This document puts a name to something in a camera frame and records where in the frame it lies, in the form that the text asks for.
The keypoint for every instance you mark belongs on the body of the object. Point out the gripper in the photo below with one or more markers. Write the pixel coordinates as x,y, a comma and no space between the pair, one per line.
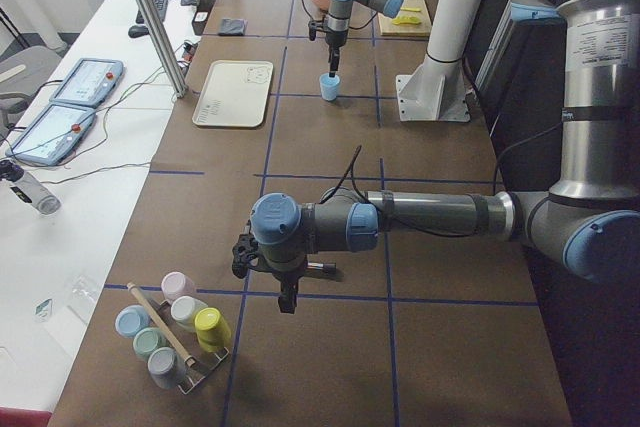
286,277
333,40

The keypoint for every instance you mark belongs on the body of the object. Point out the light blue plastic cup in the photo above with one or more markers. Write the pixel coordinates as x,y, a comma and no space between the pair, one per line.
329,86

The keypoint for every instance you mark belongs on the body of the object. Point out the yellow cup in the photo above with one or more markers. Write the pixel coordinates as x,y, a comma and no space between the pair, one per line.
212,330

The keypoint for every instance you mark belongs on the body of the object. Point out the white cup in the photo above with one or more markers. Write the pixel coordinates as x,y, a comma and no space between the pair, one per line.
184,310

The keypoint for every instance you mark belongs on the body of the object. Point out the pink cup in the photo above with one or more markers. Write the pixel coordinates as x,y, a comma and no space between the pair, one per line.
177,284

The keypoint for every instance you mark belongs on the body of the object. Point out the grey cup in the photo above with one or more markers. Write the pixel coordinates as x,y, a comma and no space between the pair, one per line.
166,368

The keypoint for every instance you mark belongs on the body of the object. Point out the green cup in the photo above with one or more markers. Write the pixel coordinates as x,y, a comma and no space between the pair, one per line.
147,341

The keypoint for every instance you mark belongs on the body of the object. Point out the blue cup on rack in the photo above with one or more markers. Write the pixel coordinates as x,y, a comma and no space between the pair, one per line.
131,320

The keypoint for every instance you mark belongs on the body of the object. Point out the steel muddler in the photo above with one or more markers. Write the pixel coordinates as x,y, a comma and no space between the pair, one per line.
325,268

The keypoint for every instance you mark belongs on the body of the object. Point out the lemon slices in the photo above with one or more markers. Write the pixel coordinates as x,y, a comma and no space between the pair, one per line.
406,21

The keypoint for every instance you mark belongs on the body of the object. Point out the wooden cutting board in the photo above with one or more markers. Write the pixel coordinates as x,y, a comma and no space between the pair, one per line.
423,30

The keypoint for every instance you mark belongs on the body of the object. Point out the cream bear tray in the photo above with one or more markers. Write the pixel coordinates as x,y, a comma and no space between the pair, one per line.
234,94

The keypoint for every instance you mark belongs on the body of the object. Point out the grey folded cloth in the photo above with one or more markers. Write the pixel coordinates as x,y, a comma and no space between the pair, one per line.
232,27

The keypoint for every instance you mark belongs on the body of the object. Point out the white pillar with base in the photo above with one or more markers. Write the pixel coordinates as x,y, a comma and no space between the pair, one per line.
447,32

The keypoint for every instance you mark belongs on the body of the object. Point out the black box with label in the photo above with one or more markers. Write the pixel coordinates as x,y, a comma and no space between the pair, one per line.
200,18

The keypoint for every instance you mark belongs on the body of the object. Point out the black usb hub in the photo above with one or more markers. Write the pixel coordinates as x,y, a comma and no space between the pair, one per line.
189,50

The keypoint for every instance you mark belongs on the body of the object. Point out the black computer mouse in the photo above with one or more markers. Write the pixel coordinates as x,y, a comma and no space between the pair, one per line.
137,31

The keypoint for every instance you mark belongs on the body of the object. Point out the clear plastic bag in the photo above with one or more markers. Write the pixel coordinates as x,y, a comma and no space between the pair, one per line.
82,297

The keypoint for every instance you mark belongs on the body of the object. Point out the upper blue teach pendant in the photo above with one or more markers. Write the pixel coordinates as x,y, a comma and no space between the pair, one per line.
89,83

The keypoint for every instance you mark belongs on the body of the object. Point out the blue teach pendant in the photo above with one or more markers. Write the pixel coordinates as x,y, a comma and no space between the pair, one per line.
52,135
89,83

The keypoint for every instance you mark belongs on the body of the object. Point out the lower blue teach pendant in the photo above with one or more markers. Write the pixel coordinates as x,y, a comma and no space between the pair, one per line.
52,135

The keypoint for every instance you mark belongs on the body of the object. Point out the clear water bottle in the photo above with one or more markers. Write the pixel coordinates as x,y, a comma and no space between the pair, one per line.
28,189

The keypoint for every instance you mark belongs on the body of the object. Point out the grey office chair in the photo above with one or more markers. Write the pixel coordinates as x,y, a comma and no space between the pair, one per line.
22,75

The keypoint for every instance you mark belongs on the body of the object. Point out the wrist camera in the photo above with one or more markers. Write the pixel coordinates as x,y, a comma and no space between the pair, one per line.
245,255
314,28

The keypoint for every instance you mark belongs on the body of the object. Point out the wire cup rack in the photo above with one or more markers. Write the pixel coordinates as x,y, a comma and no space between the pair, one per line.
206,364

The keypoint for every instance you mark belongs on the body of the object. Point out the wooden rack handle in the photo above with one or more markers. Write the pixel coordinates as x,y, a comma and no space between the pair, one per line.
154,309

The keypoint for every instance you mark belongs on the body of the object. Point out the aluminium frame post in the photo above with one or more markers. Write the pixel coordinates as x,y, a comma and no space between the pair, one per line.
162,46

